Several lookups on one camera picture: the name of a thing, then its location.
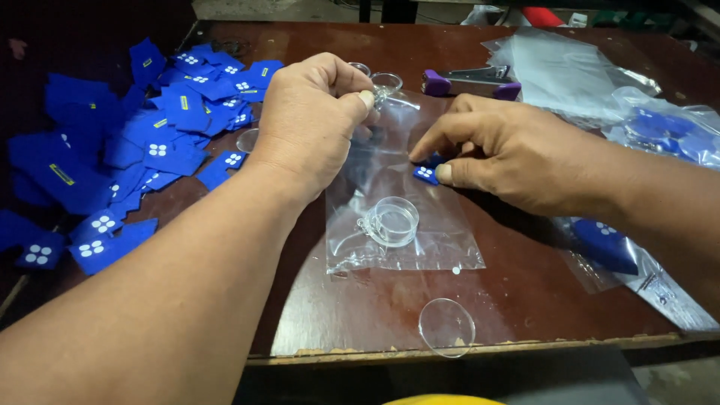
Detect person's left hand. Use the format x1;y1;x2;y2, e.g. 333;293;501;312
246;52;381;206

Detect person's right hand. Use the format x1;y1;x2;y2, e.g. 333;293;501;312
408;93;621;218

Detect small blue fabric tag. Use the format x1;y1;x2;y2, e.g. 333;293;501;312
413;164;440;186

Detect clear plastic bag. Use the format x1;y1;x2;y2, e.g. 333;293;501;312
325;90;486;276

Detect clear round lid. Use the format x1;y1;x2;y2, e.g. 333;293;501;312
235;127;261;154
418;297;477;359

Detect stack of empty clear bags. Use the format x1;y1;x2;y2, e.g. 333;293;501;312
482;27;663;131

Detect purple stapler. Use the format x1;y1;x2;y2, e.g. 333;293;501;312
421;64;522;102

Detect packed bag with blue fabric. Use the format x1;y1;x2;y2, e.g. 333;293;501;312
553;215;720;334

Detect pile of blue fabric pieces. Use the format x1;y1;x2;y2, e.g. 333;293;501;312
0;37;285;276

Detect red object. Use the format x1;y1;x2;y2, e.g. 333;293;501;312
520;6;567;28

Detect white plastic bag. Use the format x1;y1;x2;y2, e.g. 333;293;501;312
460;4;505;27

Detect packed bags with blue fabric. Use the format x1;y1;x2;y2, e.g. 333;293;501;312
606;86;720;171

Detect green objects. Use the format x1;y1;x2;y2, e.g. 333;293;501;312
589;9;678;33

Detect yellow object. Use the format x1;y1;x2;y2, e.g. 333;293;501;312
382;394;507;405

